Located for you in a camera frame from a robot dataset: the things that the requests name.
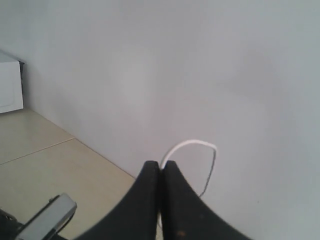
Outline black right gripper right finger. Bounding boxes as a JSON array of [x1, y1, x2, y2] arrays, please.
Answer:
[[161, 160, 248, 240]]

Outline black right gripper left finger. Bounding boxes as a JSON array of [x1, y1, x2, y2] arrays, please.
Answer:
[[77, 161, 160, 240]]

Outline white wired earphones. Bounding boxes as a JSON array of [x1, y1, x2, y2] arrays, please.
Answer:
[[156, 139, 218, 240]]

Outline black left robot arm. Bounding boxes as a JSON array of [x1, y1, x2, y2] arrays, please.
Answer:
[[0, 209, 23, 240]]

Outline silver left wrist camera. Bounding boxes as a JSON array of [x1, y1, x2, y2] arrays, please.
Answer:
[[15, 193, 77, 240]]

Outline white box by wall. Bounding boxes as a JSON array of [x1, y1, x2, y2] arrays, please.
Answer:
[[0, 50, 25, 114]]

